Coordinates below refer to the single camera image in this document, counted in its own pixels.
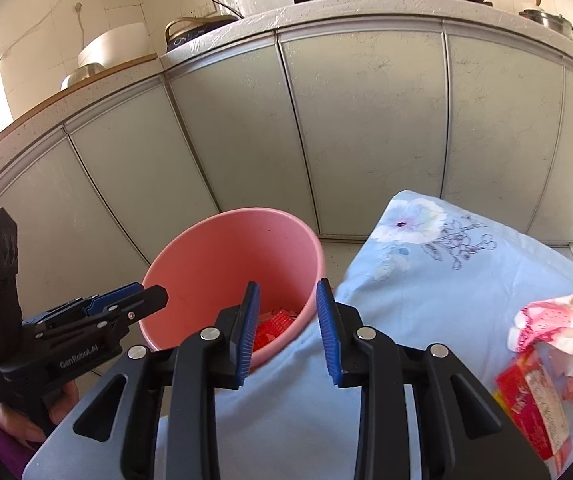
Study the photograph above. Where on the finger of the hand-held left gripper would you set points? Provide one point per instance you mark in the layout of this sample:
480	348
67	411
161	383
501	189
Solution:
111	294
141	302

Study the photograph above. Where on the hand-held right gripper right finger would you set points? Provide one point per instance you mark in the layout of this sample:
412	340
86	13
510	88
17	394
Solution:
329	335

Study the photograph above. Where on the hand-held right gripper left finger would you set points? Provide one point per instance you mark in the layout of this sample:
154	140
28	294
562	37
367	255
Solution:
246	330

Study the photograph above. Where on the red snack packet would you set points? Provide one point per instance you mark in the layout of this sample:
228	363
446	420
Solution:
276	327

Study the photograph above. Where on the pink plastic bucket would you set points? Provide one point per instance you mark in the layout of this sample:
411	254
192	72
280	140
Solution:
206	270

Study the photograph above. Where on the red cardboard box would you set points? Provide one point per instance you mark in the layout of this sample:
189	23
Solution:
521	400

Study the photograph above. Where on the person's left hand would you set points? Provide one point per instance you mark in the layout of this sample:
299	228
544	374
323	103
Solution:
16	425

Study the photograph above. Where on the blue floral tablecloth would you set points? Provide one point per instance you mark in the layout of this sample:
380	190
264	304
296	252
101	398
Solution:
441	310

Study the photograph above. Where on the grey kitchen cabinet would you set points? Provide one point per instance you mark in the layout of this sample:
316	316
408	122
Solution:
366	135

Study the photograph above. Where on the red white paper cup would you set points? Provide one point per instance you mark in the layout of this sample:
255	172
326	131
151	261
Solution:
541	320

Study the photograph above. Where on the steel bowl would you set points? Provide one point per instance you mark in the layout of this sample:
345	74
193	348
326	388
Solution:
84	77

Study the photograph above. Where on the clear crumpled plastic wrap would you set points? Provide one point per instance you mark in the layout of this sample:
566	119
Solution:
553	360

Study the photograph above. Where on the white round container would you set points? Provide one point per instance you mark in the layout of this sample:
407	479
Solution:
116	42

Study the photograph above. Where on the dark blue electric cooker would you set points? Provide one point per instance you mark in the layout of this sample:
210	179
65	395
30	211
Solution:
196	37

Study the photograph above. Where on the steel pot with lid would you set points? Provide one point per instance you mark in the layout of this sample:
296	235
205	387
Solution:
548	22

